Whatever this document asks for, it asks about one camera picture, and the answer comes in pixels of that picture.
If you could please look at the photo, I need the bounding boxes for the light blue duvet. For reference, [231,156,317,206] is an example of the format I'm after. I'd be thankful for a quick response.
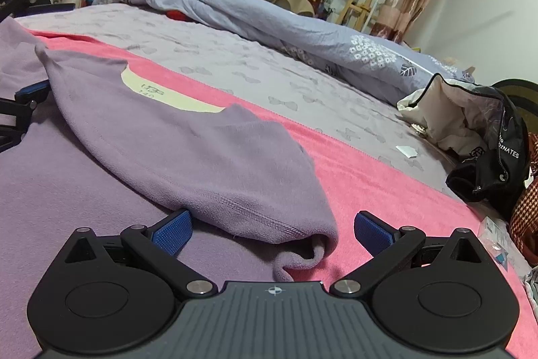
[94,0,474,105]

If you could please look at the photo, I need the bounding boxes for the lavender patterned bed sheet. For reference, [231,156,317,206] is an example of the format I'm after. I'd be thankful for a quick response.
[19,4,453,196]

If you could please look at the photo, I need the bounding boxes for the stack of folded papers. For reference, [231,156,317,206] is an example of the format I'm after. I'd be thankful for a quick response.
[523,266,538,309]

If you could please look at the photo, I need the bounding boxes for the purple long-sleeve shirt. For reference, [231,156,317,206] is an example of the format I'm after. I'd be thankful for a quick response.
[1,18,338,358]

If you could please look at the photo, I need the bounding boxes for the black and white jacket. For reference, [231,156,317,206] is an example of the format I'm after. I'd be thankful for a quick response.
[397,74,530,220]

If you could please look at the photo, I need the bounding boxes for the red plaid cloth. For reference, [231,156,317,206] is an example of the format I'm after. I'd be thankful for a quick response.
[508,133,538,267]

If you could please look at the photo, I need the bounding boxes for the pink blanket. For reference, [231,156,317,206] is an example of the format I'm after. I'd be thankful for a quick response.
[25,28,538,359]

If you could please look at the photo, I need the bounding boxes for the black metal bed headboard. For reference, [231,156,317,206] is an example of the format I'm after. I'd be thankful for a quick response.
[493,79,538,117]

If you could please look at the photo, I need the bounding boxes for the tan cardboard folding board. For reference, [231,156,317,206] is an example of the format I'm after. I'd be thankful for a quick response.
[121,67,223,113]

